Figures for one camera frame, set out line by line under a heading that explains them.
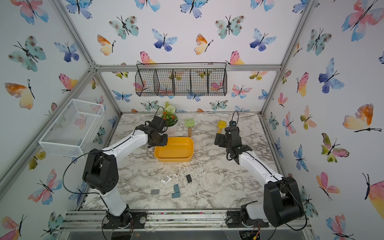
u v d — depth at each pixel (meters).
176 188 0.84
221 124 1.11
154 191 0.83
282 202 0.41
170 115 0.97
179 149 1.03
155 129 0.69
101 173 0.47
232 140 0.66
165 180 0.86
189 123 1.15
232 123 0.76
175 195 0.82
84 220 0.76
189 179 0.87
